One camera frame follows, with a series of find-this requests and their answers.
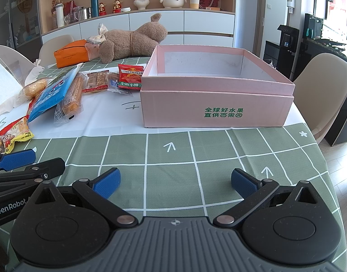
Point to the round cracker pack red edge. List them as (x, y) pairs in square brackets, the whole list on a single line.
[(96, 82)]

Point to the beige chair far left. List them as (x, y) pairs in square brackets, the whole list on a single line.
[(46, 54)]

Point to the beige chair right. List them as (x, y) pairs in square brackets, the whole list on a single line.
[(320, 91)]

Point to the beige chair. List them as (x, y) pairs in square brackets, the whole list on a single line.
[(46, 54), (320, 91)]

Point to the blue seaweed snack bag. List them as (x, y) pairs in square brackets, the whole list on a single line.
[(54, 93)]

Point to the teal thermos bottle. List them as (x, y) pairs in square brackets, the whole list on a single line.
[(94, 8)]

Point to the red doll figurine right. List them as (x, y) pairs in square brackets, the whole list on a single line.
[(117, 6)]

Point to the white printed paper sheet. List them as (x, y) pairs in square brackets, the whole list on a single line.
[(108, 114)]

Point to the small blue clear snack packet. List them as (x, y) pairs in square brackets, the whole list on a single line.
[(112, 79)]

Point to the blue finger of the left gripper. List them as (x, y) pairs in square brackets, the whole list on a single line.
[(31, 176), (18, 159)]

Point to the yellow red rice cracker packet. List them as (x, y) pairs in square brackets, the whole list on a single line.
[(16, 132)]

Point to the red doll figurine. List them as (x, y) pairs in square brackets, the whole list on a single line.
[(117, 6), (101, 9)]

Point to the red spicy strip snack packet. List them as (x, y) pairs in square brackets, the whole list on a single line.
[(130, 76)]

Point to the black water dispenser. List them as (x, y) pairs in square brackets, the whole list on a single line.
[(282, 55)]

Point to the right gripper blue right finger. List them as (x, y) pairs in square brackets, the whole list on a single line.
[(256, 195)]

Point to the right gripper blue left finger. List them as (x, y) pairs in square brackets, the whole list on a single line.
[(94, 194)]

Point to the white flower vase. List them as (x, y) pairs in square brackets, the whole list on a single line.
[(141, 4)]

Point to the brown teddy bear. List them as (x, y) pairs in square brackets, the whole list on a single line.
[(117, 44)]

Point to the pink cardboard box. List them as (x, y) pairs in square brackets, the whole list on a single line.
[(186, 86)]

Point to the white cabinet sideboard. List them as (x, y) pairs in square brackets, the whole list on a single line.
[(172, 27)]

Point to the yellow bread roll pack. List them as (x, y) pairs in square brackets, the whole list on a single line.
[(34, 89)]

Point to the white tumbler bottle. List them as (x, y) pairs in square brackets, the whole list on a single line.
[(59, 9)]

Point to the white chair near left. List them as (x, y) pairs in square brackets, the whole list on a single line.
[(14, 71)]

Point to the long biscuit pack clear wrapper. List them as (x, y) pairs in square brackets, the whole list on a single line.
[(71, 105)]

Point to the red doll figurine left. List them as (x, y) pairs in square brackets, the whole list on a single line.
[(101, 9)]

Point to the yellow white cup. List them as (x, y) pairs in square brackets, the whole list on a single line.
[(194, 0)]

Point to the orange tissue pouch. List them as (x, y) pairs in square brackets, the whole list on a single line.
[(71, 54)]

